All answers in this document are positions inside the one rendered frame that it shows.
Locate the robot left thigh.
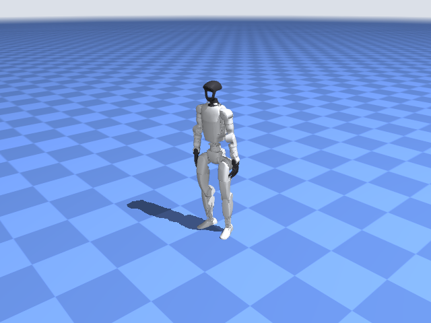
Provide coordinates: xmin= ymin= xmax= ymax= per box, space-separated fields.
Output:
xmin=218 ymin=155 xmax=233 ymax=201

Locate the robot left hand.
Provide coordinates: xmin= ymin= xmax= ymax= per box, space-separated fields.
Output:
xmin=228 ymin=159 xmax=239 ymax=178

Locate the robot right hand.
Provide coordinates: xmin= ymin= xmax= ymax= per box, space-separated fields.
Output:
xmin=193 ymin=149 xmax=200 ymax=167

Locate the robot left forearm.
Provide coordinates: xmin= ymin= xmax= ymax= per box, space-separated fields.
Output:
xmin=228 ymin=134 xmax=240 ymax=164

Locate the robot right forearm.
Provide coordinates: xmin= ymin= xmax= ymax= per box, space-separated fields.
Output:
xmin=193 ymin=132 xmax=202 ymax=153

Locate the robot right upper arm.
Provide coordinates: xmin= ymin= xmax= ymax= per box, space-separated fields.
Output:
xmin=193 ymin=104 xmax=203 ymax=135

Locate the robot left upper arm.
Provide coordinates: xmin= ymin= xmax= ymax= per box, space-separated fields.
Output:
xmin=220 ymin=108 xmax=234 ymax=143

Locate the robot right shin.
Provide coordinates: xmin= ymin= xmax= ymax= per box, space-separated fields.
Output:
xmin=201 ymin=191 xmax=215 ymax=222

